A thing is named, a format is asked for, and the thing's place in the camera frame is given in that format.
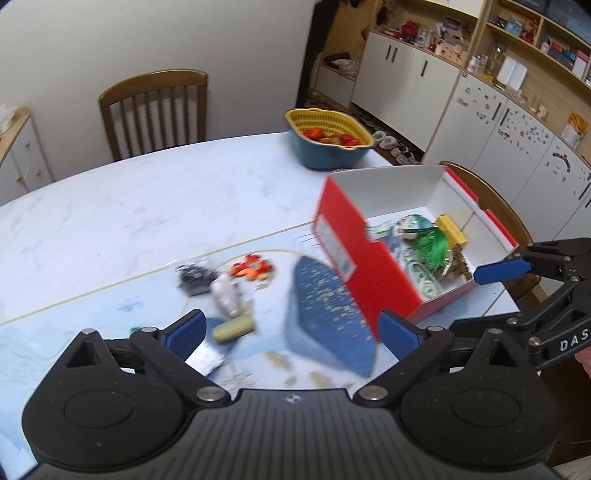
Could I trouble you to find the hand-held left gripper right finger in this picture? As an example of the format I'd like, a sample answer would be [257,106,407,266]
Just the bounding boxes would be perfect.
[352,309,539,408]

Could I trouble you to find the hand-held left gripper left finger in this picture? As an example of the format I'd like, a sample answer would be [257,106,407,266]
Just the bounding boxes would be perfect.
[48,310,230,407]

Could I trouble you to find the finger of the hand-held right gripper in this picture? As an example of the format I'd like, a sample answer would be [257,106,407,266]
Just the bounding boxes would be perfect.
[474,239,591,296]
[449,279,591,342]

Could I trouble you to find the beige cylinder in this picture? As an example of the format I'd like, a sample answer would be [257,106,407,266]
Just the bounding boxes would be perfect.
[212,315,256,345]

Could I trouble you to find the clear packet black contents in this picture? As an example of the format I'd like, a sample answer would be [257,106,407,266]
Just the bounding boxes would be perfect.
[175,259,221,297]

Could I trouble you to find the small yellow box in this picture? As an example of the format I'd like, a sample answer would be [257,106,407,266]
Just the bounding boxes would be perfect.
[436,215,468,245]

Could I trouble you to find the painted egg ornament green tassel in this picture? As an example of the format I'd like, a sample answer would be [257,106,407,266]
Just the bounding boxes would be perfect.
[397,215,452,269]

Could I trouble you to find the red orange toy keychain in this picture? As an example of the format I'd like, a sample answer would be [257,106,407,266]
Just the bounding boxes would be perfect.
[229,253,274,281]

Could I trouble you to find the white plastic item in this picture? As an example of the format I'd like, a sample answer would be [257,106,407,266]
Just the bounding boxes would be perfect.
[368,222,403,252]

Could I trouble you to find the red cardboard box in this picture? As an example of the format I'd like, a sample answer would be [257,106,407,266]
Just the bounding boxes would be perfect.
[314,165,520,344]

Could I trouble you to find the brown wooden chair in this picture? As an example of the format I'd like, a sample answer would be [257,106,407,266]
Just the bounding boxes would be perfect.
[438,161,539,303]
[98,70,208,162]

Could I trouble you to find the blue printed table mat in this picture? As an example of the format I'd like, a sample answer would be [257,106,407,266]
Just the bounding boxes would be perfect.
[0,222,518,480]

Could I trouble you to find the white cabinet with stickers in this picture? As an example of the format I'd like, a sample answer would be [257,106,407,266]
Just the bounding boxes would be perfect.
[422,74,591,241]

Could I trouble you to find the yellow colander blue bowl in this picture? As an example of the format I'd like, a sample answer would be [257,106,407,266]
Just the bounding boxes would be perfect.
[285,107,376,169]

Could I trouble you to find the white lower cabinet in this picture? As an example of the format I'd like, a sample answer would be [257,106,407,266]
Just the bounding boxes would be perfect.
[351,30,462,162]

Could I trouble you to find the pile of strawberries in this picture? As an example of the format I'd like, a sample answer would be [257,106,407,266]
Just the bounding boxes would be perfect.
[302,128,361,146]

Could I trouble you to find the open wooden shelf unit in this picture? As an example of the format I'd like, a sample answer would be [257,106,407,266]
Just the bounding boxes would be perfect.
[480,0,591,88]

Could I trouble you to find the white side cabinet wooden top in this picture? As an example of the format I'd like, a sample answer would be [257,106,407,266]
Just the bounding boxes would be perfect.
[0,107,54,206]

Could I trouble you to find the dark entrance door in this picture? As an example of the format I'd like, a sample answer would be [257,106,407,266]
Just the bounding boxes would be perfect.
[299,0,340,95]

